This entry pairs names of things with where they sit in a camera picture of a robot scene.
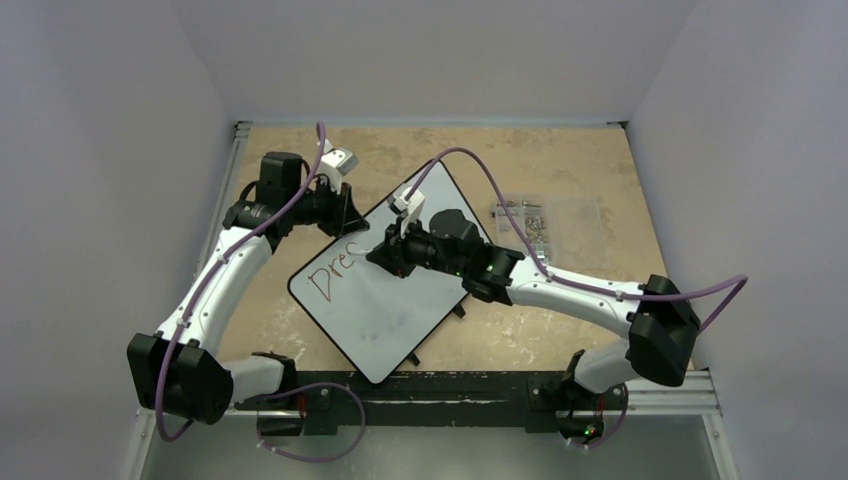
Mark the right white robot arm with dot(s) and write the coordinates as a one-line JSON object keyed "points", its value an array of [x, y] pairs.
{"points": [[656, 329]]}

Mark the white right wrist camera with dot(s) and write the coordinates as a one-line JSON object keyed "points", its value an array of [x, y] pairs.
{"points": [[407, 205]]}

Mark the white whiteboard black frame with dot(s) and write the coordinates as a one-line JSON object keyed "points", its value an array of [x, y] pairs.
{"points": [[374, 318]]}

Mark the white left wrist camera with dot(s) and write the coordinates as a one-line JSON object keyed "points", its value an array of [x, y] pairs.
{"points": [[336, 163]]}

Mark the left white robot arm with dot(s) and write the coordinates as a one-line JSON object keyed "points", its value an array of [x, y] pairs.
{"points": [[176, 368]]}

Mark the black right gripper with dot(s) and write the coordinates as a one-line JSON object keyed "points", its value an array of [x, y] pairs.
{"points": [[396, 250]]}

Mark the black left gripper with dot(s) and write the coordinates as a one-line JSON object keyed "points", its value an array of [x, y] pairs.
{"points": [[345, 217]]}

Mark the clear plastic screw organizer box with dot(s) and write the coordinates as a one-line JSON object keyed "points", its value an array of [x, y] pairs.
{"points": [[565, 232]]}

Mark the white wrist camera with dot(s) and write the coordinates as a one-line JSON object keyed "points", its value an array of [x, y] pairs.
{"points": [[336, 163], [407, 205]]}

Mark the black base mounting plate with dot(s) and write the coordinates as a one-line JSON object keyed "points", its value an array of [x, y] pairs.
{"points": [[281, 423]]}

